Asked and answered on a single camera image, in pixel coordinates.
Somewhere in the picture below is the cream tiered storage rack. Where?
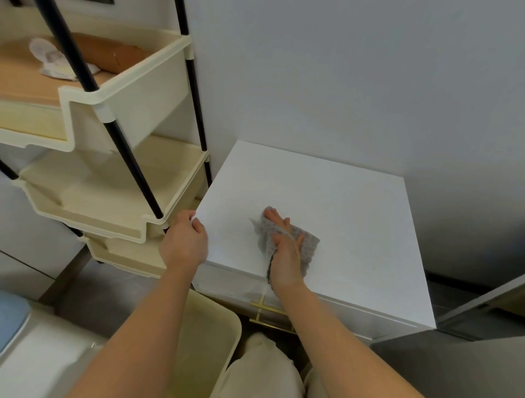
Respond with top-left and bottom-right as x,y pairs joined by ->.
0,0 -> 214,279

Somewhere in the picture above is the white bedside table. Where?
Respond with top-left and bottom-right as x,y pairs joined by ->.
191,140 -> 438,343

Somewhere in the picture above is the person's left hand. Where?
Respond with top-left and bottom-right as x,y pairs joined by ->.
159,209 -> 209,273

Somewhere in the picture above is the gold drawer handle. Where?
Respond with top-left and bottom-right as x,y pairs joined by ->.
250,301 -> 290,319
249,318 -> 297,333

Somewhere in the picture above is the cream plastic waste bin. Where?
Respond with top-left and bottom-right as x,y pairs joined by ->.
164,289 -> 243,398

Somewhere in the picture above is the grey cloth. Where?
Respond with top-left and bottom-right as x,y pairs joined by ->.
249,206 -> 322,286

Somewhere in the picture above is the white storage box blue lid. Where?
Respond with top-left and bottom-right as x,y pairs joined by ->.
0,289 -> 107,398

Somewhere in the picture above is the person's right forearm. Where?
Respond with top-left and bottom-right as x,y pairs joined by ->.
272,283 -> 423,398

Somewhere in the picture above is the crumpled white wrapper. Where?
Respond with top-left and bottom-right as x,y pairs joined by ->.
28,37 -> 101,81

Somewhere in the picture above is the person's left forearm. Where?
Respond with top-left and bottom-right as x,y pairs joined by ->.
67,264 -> 196,398

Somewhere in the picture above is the person's right hand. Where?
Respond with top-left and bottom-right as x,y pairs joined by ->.
263,208 -> 306,292

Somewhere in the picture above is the brown cylindrical pouch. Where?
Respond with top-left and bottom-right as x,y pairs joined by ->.
49,32 -> 148,74

